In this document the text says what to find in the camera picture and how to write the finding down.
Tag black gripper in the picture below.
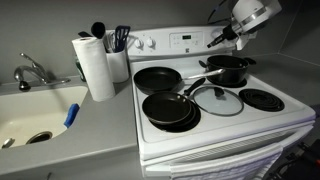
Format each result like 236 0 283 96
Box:
207 24 240 49

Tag white stove knob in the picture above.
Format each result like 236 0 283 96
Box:
146 36 157 49
133 37 145 50

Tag white electric stove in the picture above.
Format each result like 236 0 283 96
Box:
126 25 317 180

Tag black cooking pot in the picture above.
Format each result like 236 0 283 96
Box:
198 54 257 86

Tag black burner under pot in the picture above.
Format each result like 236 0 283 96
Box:
206 76 249 89

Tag glass pot lid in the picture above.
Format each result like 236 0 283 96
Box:
191 84 245 118

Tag large black frying pan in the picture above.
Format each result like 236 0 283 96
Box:
132 66 227 96

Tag bare black coil burner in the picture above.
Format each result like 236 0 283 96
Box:
238 88 286 113

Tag small black frying pan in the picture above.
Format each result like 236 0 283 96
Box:
141 77 207 126

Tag black burner under small pan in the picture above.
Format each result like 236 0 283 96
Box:
148 99 202 134

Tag blue slotted spatula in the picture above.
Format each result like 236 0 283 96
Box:
113 24 132 54

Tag white utensil holder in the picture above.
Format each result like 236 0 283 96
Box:
105 47 131 84

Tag metal whisk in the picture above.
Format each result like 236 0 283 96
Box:
105 30 118 54

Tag black ladle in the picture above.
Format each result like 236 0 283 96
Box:
90 21 112 54

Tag white paper towel roll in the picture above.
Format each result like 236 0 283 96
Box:
71 36 117 103

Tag white dish towel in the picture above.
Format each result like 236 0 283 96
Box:
169 145 285 180

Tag green bottle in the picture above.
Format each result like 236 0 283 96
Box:
74 55 87 83

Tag chrome faucet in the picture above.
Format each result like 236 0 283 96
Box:
13 52 72 89

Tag black sink sprayer knob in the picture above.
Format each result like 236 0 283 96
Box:
18 80 32 93

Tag cream kitchen sink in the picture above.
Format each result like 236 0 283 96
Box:
0 84 90 150

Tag metal sink drain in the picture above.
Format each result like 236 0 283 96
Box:
25 130 54 145

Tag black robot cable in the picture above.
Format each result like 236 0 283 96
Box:
207 0 235 26

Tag black utensil handle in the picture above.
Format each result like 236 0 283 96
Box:
77 30 93 39

